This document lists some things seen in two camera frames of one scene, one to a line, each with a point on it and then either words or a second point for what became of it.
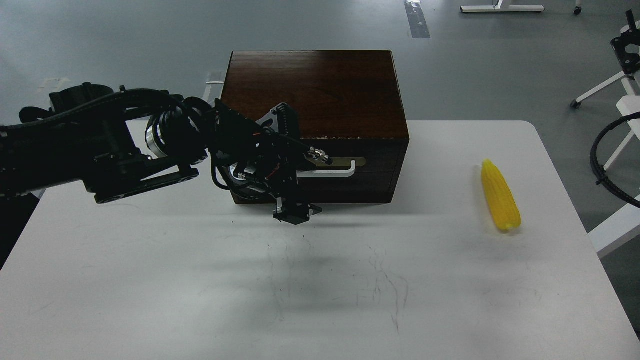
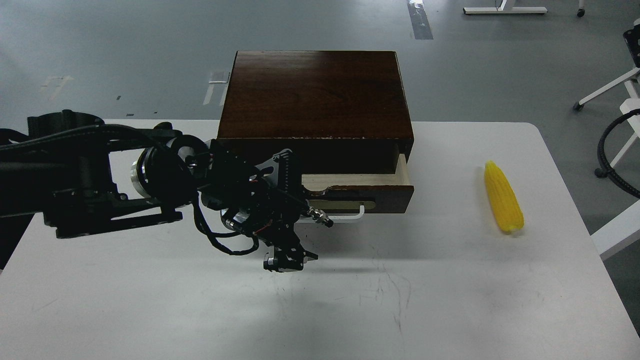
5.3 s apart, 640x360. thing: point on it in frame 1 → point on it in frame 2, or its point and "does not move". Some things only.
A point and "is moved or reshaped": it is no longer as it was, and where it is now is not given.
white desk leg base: [498, 8] does not move
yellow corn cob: [500, 196] does not move
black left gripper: [259, 158] → [242, 203]
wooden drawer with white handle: [351, 178] is moved or reshaped
